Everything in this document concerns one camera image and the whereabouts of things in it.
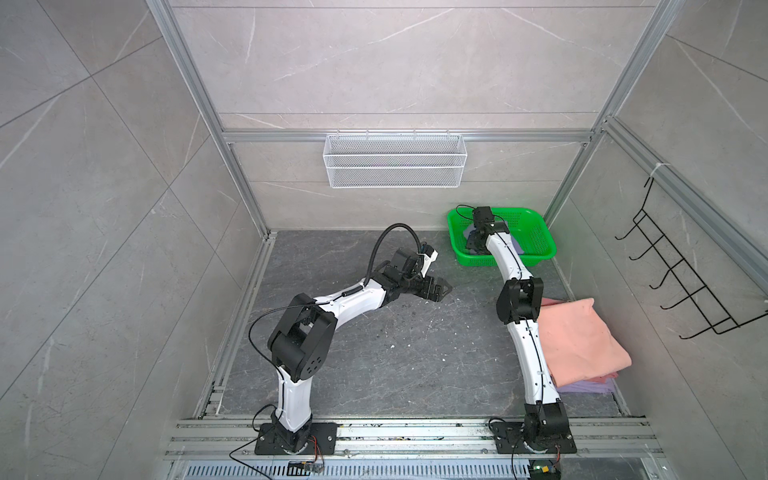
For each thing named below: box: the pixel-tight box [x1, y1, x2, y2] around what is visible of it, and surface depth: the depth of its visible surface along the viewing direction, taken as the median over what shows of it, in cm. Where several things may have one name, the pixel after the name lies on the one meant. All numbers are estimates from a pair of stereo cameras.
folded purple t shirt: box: [556, 378, 615, 393], surface depth 81 cm
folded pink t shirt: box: [538, 298, 632, 388], surface depth 83 cm
